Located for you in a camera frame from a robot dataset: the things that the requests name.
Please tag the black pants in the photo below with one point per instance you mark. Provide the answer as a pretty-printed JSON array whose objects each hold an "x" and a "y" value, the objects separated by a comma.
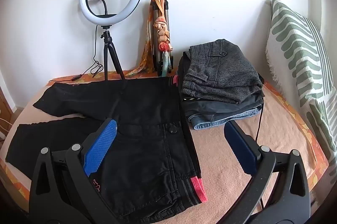
[{"x": 142, "y": 108}]

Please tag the black pink striped cloth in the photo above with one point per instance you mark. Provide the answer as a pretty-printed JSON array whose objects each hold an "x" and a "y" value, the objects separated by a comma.
[{"x": 197, "y": 184}]

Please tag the blue jeans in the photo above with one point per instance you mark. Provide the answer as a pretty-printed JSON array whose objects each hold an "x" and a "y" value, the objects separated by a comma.
[{"x": 210, "y": 124}]

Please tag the orange patterned scarf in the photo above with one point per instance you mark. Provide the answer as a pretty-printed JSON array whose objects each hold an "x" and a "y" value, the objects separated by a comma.
[{"x": 160, "y": 26}]

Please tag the folded metal tripod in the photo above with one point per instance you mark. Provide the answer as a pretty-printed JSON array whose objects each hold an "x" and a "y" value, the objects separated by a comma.
[{"x": 166, "y": 11}]

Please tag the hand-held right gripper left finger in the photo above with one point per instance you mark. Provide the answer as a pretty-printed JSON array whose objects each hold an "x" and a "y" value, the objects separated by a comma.
[{"x": 101, "y": 145}]

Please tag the grey houndstooth pants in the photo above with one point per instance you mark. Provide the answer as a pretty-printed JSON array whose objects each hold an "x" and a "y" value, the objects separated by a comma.
[{"x": 223, "y": 74}]

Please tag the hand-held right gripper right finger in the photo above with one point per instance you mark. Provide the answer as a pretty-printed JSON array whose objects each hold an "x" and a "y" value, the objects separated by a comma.
[{"x": 241, "y": 147}]

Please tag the green white striped pillow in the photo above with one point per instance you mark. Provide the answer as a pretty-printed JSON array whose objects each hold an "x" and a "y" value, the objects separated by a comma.
[{"x": 297, "y": 42}]

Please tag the dark grey pants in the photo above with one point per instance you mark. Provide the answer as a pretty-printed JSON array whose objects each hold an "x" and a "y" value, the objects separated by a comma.
[{"x": 210, "y": 108}]

